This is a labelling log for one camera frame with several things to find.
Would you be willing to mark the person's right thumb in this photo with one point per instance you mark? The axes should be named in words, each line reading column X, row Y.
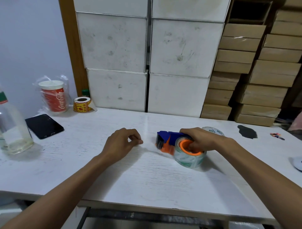
column 195, row 148

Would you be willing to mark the blue orange tape dispenser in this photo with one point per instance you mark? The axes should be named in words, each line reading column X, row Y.
column 168, row 139

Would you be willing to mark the yellow red label roll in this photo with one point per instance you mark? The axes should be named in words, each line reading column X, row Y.
column 82, row 105

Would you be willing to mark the person's right hand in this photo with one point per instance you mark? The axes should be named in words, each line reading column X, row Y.
column 207, row 140

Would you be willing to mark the clear plastic bag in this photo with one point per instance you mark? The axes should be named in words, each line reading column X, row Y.
column 67, row 94

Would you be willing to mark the stack of white boxes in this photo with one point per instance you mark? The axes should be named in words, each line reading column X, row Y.
column 184, row 49

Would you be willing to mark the black irregular patch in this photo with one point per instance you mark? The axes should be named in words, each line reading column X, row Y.
column 247, row 132

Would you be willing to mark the green bottle cap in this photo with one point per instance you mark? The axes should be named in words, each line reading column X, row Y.
column 86, row 93

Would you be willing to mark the white rounded object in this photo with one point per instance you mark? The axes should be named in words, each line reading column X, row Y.
column 298, row 163

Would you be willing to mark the red paper cup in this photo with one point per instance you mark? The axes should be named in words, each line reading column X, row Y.
column 54, row 96

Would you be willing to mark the brown wooden door frame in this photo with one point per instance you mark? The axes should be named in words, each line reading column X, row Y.
column 73, row 47

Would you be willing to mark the clear plastic bottle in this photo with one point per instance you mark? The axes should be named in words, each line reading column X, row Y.
column 14, row 132

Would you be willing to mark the person's left thumb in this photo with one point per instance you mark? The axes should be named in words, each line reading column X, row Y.
column 136, row 142

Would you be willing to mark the clear green-print tape roll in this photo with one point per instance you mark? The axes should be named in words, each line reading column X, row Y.
column 188, row 161

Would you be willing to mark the stack of brown cardboard boxes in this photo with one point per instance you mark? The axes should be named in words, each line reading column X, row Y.
column 262, row 70

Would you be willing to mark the person's right forearm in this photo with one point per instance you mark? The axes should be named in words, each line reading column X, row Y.
column 264, row 179

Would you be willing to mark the small colourful clip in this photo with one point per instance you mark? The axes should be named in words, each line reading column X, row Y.
column 276, row 135

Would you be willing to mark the black smartphone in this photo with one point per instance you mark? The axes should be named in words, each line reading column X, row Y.
column 44, row 126

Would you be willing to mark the person's left hand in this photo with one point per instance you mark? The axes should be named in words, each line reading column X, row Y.
column 116, row 146

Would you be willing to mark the person's left forearm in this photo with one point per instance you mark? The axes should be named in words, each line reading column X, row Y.
column 59, row 195

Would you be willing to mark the pink cloth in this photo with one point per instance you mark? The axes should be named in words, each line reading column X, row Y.
column 296, row 122

